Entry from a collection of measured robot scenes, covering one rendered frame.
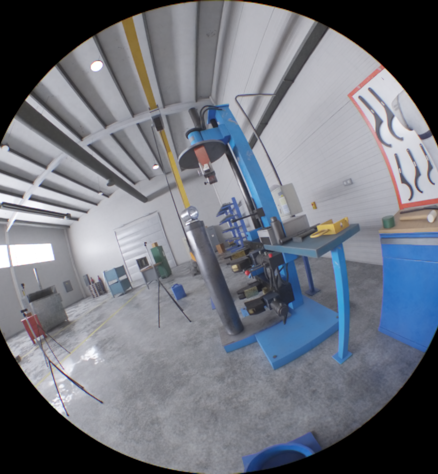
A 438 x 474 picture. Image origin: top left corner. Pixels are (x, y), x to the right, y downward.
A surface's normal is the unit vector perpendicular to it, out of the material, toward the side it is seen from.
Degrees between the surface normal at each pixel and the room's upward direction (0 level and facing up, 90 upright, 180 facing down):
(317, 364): 0
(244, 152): 90
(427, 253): 90
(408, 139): 90
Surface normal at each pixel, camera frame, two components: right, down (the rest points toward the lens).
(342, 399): -0.35, -0.94
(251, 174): 0.11, -0.01
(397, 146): -0.93, 0.35
